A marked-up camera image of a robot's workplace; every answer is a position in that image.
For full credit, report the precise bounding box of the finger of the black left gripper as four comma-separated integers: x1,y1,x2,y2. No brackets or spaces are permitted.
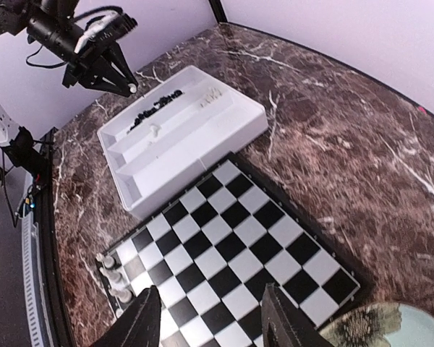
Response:
106,42,137,88
78,66,132,97

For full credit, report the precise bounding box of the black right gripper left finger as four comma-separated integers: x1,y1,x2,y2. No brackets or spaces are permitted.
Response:
92,286,161,347

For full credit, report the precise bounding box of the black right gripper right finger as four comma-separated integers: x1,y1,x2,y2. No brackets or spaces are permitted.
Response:
261,283,333,347

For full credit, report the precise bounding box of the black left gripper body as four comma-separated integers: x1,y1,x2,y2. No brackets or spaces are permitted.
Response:
27,14,105,89

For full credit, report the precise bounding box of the white chess pawn piece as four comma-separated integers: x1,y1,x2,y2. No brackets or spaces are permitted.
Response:
108,288,134,304

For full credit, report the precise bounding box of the white chess rook piece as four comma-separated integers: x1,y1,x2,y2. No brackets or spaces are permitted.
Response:
99,267,124,287

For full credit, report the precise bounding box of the white plastic parts tray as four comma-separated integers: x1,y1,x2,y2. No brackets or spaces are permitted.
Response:
97,65,268,220

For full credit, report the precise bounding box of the black and grey chessboard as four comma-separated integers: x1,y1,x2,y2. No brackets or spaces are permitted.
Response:
95,154,367,346

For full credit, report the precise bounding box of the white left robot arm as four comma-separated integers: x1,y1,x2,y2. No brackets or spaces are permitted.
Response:
0,1,142,134

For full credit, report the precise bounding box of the pile of black chess pieces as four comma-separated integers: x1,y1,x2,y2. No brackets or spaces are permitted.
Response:
129,90,184,132

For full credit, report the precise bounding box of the pile of white chess pieces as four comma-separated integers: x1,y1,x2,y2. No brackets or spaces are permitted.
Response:
200,87,223,108

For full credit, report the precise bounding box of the light blue flower plate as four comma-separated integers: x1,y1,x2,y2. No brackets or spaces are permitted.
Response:
320,302,434,347

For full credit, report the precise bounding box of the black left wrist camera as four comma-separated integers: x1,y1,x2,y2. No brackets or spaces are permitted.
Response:
72,5,138,52

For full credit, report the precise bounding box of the black front rail base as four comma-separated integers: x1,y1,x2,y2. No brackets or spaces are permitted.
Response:
35,127,76,346

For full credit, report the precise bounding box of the white slotted cable duct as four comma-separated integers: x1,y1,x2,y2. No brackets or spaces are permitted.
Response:
21,213,52,347

